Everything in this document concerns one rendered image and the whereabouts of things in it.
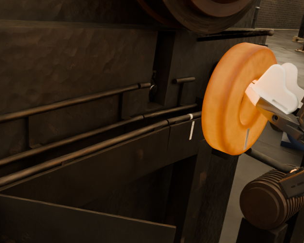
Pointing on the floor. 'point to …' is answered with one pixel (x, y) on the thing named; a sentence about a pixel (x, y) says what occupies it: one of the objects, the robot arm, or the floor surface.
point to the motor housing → (267, 209)
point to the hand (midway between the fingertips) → (245, 86)
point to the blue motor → (291, 142)
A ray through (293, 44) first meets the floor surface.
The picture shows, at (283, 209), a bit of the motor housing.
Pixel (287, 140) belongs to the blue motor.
